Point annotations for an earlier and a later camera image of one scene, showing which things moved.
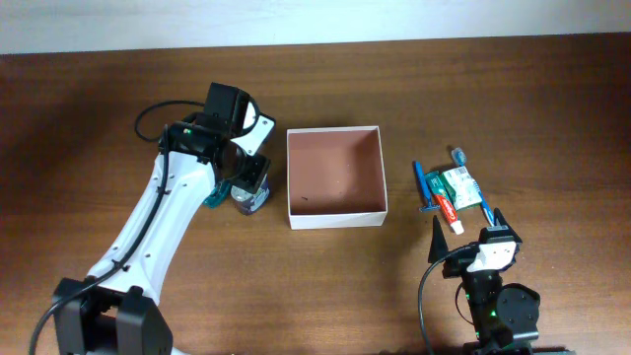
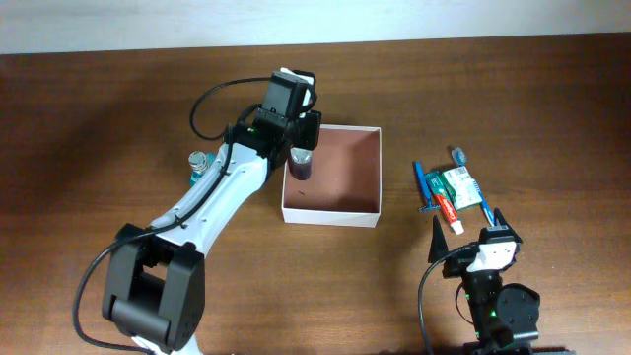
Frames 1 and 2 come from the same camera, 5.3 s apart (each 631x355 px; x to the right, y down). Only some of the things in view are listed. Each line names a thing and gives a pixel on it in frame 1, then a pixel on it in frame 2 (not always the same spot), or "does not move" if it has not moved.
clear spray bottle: x=246 y=202 → x=300 y=163
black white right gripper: x=457 y=262 does not move
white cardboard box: x=336 y=177 does not move
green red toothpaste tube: x=438 y=187 does not move
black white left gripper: x=254 y=176 → x=312 y=134
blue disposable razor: x=423 y=181 does not move
